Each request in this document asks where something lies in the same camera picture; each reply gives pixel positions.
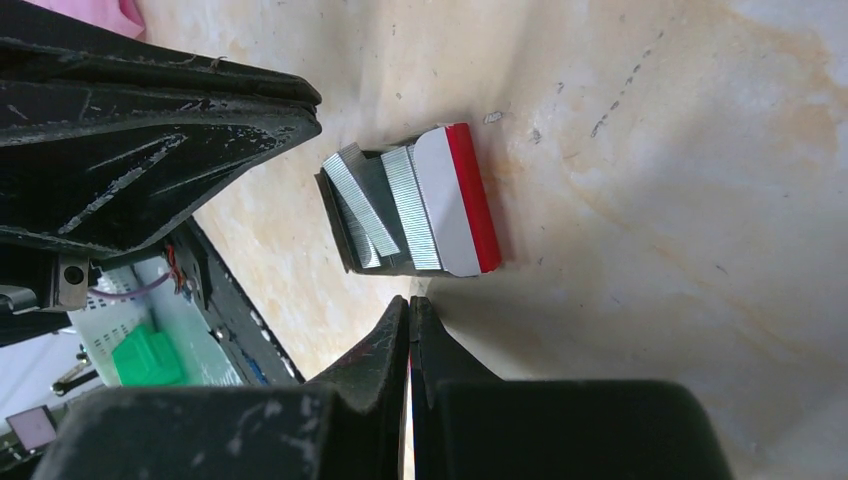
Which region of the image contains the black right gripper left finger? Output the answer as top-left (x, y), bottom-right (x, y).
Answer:
top-left (35, 297), bottom-right (409, 479)

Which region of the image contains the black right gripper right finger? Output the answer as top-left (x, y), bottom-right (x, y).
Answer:
top-left (410, 297), bottom-right (731, 479)

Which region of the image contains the tray of staple strips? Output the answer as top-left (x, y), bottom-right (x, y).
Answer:
top-left (315, 122), bottom-right (503, 278)

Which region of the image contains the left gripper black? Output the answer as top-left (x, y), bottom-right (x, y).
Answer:
top-left (1, 81), bottom-right (321, 347)

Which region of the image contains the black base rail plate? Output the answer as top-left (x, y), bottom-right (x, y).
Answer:
top-left (167, 218), bottom-right (304, 386)

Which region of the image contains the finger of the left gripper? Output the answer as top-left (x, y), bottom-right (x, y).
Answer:
top-left (1, 1), bottom-right (322, 108)

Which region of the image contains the pink cloth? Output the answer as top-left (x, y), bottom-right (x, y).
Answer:
top-left (27, 0), bottom-right (146, 40)

